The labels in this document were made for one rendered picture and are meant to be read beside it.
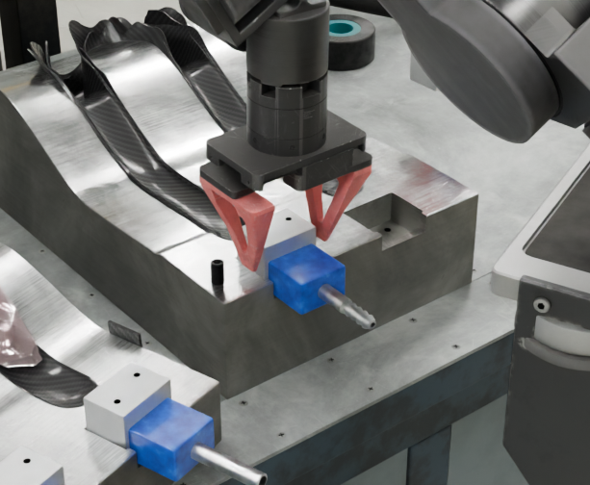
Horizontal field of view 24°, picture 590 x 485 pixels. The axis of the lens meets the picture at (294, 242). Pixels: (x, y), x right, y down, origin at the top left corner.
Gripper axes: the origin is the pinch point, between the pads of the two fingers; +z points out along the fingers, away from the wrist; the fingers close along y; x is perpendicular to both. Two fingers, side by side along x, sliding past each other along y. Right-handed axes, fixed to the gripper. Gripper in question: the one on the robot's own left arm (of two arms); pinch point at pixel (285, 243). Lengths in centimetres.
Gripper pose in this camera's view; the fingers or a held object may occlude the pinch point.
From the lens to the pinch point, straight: 105.8
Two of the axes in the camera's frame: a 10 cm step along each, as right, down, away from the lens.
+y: -7.9, 3.3, -5.2
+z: -0.1, 8.4, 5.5
